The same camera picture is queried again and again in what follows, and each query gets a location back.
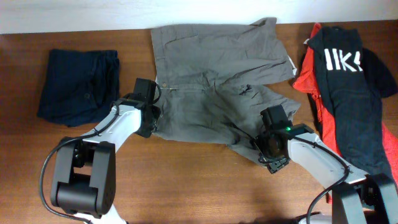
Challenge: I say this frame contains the grey cargo shorts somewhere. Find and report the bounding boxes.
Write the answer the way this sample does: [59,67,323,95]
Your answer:
[151,17,300,162]

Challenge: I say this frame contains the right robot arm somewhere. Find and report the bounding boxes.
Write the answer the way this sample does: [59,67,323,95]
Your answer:
[251,105,397,223]

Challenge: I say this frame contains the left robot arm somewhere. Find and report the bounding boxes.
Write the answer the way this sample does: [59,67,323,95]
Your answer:
[39,78,162,223]

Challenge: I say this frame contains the folded navy blue shorts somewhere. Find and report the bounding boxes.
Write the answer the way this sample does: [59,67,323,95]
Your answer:
[37,49,120,127]

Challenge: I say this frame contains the black printed t-shirt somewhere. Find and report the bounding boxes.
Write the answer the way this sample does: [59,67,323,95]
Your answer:
[308,27,397,177]

